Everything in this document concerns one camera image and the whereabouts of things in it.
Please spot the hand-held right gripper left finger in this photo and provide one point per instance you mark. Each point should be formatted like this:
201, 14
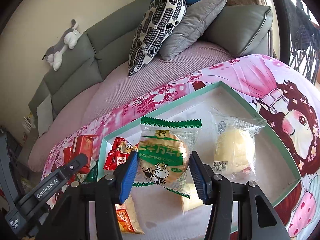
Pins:
127, 177

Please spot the dark grey furniture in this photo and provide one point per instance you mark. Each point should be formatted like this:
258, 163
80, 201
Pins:
10, 160

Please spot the pink printed blanket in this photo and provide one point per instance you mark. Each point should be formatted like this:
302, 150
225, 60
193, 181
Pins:
250, 80

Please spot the red puffy snack packet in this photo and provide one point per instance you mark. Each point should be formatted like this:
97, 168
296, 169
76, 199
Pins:
115, 155

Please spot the blue cloth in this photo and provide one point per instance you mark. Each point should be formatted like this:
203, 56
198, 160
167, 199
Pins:
192, 0

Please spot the light grey cushion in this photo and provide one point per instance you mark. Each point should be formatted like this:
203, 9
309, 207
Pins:
45, 115

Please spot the round cake packet green edges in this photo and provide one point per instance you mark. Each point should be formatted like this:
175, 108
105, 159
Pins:
160, 152

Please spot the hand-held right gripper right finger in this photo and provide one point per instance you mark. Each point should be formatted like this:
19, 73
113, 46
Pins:
197, 177

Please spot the grey green sofa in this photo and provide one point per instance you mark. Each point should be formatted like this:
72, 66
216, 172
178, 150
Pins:
112, 42

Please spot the black white patterned pillow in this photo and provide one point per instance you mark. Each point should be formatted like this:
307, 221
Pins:
155, 30

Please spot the purple sofa cover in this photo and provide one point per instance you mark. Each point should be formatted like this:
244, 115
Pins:
125, 85

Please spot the cream jelly cup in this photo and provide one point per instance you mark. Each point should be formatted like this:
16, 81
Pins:
190, 202

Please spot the dark window frame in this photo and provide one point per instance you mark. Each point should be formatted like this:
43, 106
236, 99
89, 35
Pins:
282, 17

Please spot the orange translucent snack packet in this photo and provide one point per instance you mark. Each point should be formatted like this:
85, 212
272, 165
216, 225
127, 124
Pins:
125, 217

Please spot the grey pillow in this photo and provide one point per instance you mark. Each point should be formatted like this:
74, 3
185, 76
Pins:
190, 30

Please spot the white papers pile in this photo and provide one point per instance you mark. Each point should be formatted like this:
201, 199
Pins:
29, 126

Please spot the teal cardboard box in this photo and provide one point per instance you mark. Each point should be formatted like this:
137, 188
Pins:
272, 170

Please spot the clear white cake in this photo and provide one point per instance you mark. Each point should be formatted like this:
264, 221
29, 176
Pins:
235, 145

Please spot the grey white plush toy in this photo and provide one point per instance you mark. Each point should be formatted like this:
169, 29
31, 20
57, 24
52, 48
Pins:
62, 42

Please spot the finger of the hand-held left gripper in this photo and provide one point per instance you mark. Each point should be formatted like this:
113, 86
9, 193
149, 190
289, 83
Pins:
77, 162

